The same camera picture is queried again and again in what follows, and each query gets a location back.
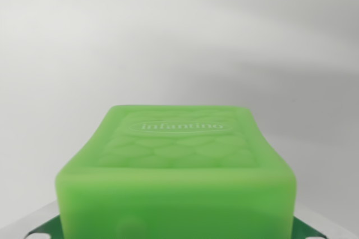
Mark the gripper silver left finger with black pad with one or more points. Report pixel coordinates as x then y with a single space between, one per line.
42 225

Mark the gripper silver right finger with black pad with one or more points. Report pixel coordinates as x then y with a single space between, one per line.
311 226

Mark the green soft toy cube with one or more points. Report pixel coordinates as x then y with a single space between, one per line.
176 185

